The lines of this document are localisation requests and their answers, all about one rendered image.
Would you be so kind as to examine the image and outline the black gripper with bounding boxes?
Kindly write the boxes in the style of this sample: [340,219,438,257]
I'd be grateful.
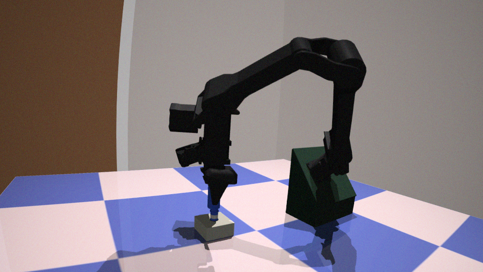
[200,134,238,205]

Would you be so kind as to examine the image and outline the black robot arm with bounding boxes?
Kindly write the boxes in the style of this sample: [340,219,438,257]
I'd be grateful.
[168,37,366,184]

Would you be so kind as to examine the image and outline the cream square block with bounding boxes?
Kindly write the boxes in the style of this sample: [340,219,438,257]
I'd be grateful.
[194,212,235,241]

